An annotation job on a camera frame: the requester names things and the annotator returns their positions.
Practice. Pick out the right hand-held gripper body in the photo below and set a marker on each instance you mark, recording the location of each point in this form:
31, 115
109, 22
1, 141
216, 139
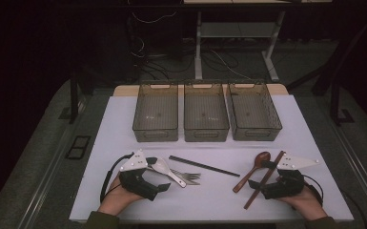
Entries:
286, 186

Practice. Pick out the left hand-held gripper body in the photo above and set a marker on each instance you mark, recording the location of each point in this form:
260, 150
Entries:
133, 183

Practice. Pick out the brown wooden spoon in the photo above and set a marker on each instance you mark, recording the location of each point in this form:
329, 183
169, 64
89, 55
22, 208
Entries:
262, 158

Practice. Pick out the white plastic spoon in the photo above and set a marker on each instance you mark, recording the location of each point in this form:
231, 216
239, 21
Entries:
163, 165

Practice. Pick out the metal fork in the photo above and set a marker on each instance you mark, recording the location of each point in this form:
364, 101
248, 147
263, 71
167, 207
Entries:
193, 182
193, 175

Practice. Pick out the translucent brown plastic bin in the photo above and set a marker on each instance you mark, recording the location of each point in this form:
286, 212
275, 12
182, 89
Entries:
205, 111
155, 111
254, 111

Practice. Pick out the person's left hand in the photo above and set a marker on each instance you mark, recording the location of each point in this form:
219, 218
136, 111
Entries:
114, 200

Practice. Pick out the person's right hand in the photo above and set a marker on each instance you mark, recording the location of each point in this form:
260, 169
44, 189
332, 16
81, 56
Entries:
305, 205

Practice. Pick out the white table sheet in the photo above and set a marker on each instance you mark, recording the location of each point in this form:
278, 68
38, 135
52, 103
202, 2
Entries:
209, 200

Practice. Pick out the black metal stand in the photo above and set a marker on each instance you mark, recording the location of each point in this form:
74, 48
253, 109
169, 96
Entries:
73, 101
334, 105

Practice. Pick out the white desk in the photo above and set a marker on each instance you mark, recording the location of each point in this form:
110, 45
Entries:
198, 47

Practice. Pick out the black rectangular frame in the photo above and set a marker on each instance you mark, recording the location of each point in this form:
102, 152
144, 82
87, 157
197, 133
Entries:
77, 148

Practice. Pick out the metal rail strip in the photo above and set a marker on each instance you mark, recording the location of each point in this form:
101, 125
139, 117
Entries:
49, 178
362, 178

